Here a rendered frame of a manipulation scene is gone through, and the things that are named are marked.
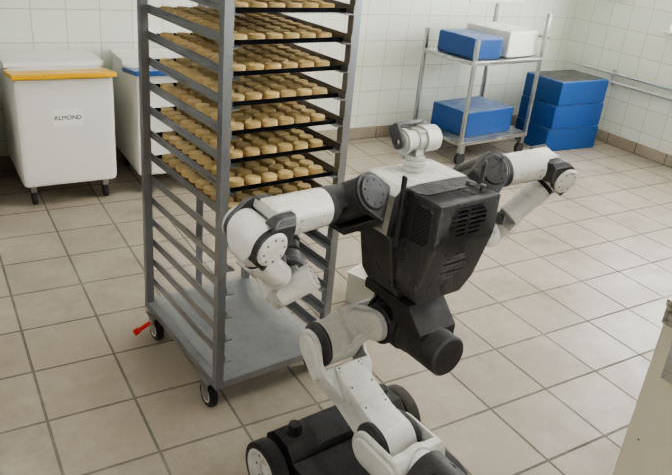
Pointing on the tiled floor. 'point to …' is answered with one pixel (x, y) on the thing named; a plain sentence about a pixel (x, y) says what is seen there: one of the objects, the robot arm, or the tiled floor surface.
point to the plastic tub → (355, 291)
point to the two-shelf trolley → (482, 90)
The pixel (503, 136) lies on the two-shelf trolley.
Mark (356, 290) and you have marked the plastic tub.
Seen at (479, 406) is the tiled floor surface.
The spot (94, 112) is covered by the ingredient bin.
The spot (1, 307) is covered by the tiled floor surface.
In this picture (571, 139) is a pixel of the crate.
